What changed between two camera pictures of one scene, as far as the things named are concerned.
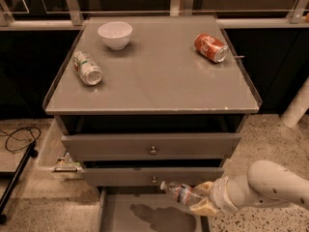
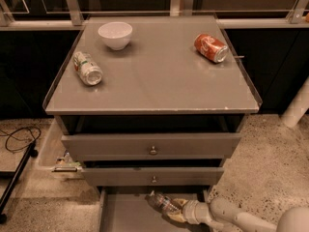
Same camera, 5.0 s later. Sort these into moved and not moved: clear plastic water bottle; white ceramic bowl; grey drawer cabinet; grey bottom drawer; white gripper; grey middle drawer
Moved: white gripper; clear plastic water bottle
Not moved: white ceramic bowl; grey bottom drawer; grey middle drawer; grey drawer cabinet
